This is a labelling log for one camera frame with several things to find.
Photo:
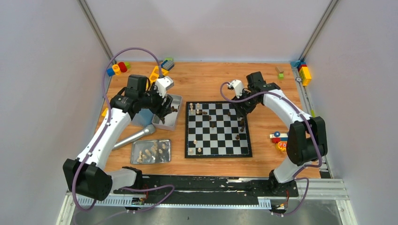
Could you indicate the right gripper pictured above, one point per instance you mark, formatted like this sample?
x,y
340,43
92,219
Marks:
x,y
241,109

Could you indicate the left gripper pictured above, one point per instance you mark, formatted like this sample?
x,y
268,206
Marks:
x,y
163,103

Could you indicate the tin box with dark pieces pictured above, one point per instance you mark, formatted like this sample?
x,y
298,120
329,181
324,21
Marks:
x,y
170,121

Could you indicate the black silver chess board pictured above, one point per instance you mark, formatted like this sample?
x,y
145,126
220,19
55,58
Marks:
x,y
213,130

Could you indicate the tin lid with light pieces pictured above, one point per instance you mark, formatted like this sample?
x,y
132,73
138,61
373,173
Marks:
x,y
146,152

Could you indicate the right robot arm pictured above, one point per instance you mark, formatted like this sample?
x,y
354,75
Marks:
x,y
307,140

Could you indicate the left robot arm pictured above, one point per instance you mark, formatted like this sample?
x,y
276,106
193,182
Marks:
x,y
85,175

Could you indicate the blue plastic bag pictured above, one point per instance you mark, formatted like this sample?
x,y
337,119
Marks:
x,y
143,118

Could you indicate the silver microphone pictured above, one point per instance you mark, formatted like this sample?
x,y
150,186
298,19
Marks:
x,y
148,130

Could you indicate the yellow toy saw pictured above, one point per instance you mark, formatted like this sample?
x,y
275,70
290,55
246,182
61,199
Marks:
x,y
155,74

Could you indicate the blue green toy block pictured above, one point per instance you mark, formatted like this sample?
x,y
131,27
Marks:
x,y
168,64

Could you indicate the colourful toy car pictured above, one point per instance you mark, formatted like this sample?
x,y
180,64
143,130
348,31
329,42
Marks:
x,y
279,140

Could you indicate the colourful toy blocks left corner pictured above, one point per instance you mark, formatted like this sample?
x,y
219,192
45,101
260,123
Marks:
x,y
118,69

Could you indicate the colourful toy blocks corner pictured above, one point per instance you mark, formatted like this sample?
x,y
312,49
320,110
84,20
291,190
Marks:
x,y
303,71
118,69

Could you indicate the small yellow block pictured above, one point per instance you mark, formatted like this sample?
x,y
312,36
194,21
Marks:
x,y
104,112

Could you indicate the colourful toy blocks right corner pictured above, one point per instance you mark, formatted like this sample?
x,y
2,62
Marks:
x,y
303,71

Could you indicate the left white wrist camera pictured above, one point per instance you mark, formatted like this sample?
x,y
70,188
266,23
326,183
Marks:
x,y
163,84

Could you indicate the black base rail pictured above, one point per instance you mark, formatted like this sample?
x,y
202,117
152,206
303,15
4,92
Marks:
x,y
211,190

